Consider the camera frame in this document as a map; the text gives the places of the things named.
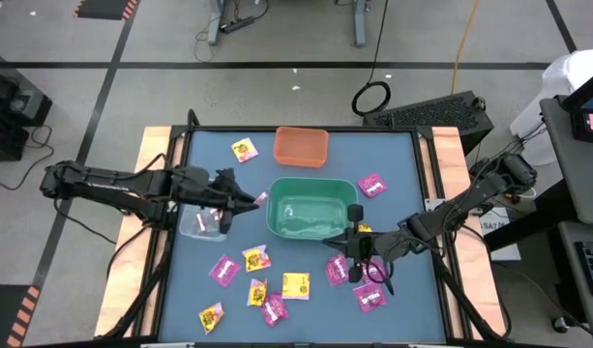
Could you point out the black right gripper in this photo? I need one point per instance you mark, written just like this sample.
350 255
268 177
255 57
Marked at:
378 246

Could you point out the purple Skittles pack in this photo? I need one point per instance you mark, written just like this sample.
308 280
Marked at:
275 310
368 299
371 273
372 185
224 270
335 270

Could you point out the white paper sign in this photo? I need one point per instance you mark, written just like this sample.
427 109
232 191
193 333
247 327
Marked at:
504 249

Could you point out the grey desk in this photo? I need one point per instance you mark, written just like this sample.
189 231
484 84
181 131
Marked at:
581 179

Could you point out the black computer tower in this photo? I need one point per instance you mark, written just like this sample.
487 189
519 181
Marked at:
436 116

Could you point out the white plastic bag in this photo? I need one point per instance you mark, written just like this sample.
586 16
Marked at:
557 77

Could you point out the green plastic bin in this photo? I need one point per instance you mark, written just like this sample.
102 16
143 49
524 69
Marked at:
310 217

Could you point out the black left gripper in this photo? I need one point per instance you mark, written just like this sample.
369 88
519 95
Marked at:
223 198

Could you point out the black table frame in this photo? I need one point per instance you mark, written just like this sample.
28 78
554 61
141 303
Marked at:
228 129

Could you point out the black caster wheel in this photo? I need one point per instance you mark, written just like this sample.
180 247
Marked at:
559 325

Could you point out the black monitor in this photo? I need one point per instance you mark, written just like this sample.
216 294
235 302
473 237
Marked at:
586 125

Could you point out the black power strip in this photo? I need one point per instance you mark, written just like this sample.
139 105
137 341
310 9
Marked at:
238 24

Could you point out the yellow sour candy pack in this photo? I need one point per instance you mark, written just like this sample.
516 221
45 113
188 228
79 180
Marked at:
244 150
366 228
257 293
296 286
210 317
256 259

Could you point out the clear plastic bin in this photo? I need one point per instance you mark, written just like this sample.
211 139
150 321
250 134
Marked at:
194 234

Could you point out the black orange-striped floor mat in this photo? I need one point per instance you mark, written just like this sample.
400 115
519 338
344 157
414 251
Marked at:
105 8
6 314

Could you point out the black equipment box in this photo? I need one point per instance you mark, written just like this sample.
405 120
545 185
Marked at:
10 96

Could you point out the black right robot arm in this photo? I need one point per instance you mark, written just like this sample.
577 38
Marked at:
451 217

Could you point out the black diagonal brace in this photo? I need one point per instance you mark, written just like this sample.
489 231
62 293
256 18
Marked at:
471 296
131 296

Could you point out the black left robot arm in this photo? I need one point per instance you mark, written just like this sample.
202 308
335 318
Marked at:
107 186

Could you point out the wooden side board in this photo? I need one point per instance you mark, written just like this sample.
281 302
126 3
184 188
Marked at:
153 145
446 145

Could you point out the grey desk leg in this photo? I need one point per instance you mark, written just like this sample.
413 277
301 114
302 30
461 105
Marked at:
359 29
215 29

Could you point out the orange plastic bin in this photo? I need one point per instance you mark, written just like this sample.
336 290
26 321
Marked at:
301 147

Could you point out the grey side table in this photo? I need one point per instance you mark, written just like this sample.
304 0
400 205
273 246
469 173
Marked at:
574 299

